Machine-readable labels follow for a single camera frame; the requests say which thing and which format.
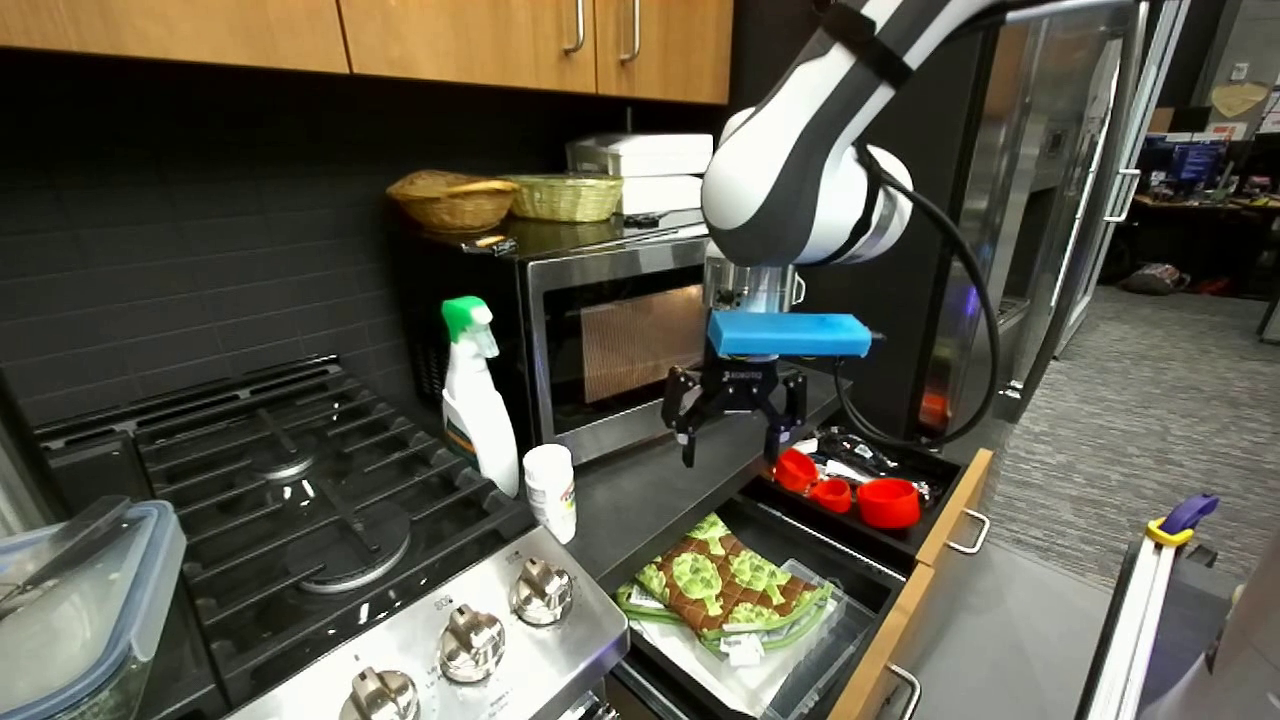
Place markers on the black gas stove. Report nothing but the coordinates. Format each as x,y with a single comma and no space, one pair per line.
342,562

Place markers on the large red measuring cup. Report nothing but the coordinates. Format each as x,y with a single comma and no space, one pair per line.
890,504

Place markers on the green woven bowl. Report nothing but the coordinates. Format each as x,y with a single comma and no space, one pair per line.
565,197

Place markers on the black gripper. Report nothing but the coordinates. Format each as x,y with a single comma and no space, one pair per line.
733,391

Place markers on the small red measuring cup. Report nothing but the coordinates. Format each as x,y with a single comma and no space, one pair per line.
833,499

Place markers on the wood front open drawer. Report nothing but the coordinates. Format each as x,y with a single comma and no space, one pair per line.
890,574

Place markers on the white boxes on microwave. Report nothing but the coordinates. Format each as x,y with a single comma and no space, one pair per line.
659,168

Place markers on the stainless steel refrigerator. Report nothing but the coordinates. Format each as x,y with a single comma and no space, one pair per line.
1051,179

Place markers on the white spray bottle green cap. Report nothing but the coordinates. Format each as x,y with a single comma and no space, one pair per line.
473,407

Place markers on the blue wrist camera box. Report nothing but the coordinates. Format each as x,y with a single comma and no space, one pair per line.
784,333

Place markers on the green brown oven mitt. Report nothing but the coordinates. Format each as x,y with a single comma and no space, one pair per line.
726,592

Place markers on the medium red measuring cup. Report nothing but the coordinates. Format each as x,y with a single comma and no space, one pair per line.
794,472

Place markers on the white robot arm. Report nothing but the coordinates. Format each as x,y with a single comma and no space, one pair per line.
794,184

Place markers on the small white plastic bottle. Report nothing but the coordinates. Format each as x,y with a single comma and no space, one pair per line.
548,486

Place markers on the woven wicker basket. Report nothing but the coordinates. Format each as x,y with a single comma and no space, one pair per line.
452,204

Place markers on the wooden upper cabinets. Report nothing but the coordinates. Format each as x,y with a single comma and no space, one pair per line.
636,48

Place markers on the stainless steel microwave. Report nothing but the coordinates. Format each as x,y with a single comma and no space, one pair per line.
590,320

